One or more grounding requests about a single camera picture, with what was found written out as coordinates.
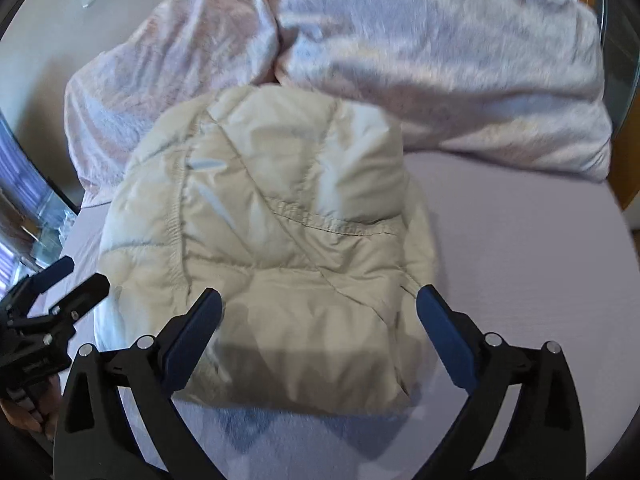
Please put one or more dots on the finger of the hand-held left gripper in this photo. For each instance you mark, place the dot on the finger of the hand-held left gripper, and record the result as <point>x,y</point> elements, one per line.
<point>52,274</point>
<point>82,297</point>

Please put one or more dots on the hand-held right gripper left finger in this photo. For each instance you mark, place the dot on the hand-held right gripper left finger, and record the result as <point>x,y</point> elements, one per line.
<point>192,345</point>

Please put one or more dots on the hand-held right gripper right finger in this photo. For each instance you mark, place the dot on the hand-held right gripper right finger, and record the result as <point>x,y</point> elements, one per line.
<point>445,335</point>

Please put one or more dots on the cream puffer jacket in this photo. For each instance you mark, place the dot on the cream puffer jacket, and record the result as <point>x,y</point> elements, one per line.
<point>275,235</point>

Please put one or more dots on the person's left hand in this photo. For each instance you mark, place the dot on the person's left hand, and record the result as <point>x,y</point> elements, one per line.
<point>32,410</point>

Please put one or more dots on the large window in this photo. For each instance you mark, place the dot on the large window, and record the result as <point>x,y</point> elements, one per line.
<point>20,170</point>

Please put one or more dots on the bed with pale pink sheet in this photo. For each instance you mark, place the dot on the bed with pale pink sheet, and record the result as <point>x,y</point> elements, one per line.
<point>525,260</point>

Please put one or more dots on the pink crinkled duvet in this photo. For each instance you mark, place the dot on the pink crinkled duvet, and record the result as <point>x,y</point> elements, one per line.
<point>400,60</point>

